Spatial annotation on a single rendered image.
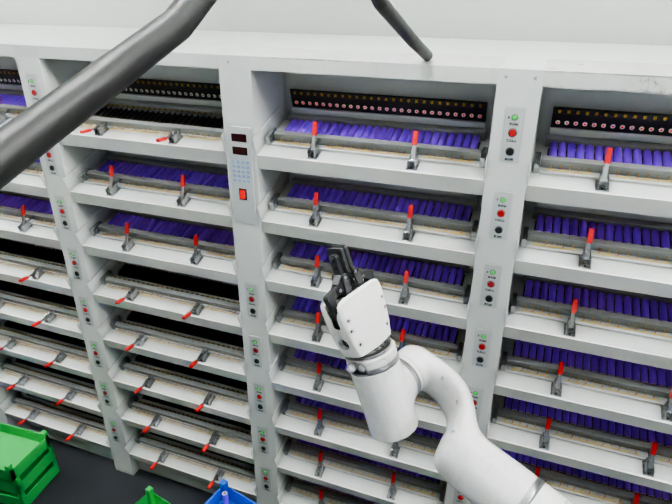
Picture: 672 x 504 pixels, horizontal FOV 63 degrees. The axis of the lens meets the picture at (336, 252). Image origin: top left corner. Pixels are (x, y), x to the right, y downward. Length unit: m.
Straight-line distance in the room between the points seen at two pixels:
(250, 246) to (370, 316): 0.84
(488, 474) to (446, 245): 0.73
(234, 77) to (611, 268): 1.04
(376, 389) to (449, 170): 0.67
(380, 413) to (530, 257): 0.67
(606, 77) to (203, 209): 1.11
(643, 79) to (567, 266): 0.44
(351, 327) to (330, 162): 0.69
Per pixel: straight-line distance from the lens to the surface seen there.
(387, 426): 0.93
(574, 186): 1.36
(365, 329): 0.86
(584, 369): 1.69
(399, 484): 2.08
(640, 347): 1.56
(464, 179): 1.36
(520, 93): 1.30
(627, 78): 1.30
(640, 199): 1.37
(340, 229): 1.51
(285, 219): 1.58
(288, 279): 1.66
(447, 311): 1.53
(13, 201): 2.43
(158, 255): 1.89
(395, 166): 1.40
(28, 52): 1.94
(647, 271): 1.47
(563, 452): 1.77
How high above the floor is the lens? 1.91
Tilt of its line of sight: 26 degrees down
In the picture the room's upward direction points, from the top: straight up
